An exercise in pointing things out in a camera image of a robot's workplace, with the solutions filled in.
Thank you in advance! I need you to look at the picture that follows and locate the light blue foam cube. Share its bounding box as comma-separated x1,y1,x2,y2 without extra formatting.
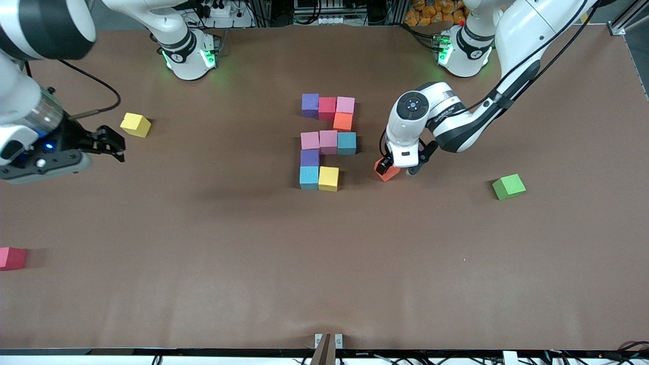
337,131,357,157
299,166,320,191

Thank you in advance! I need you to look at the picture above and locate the small metal bracket plate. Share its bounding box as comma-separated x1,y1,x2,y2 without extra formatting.
314,333,343,350

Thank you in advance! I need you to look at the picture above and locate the aluminium frame profile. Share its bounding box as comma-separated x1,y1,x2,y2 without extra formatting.
608,0,649,37

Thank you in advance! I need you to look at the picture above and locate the pale pink foam cube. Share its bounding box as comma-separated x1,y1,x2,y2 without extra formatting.
318,130,339,156

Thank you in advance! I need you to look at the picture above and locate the dark purple foam cube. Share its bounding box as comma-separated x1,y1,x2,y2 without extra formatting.
301,93,320,119

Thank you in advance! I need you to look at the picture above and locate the crimson foam cube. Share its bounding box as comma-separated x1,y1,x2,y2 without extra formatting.
0,247,27,271
317,97,337,122

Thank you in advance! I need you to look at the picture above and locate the green foam cube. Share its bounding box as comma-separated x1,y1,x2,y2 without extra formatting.
492,173,527,201

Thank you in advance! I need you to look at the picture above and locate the brown table cover sheet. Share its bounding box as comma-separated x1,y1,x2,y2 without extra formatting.
0,24,649,351

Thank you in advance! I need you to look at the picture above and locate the yellow foam cube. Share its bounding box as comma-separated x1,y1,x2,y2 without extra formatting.
120,112,152,138
318,166,340,193

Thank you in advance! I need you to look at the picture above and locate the orange fruit net bag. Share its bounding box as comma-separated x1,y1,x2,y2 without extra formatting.
404,0,464,27

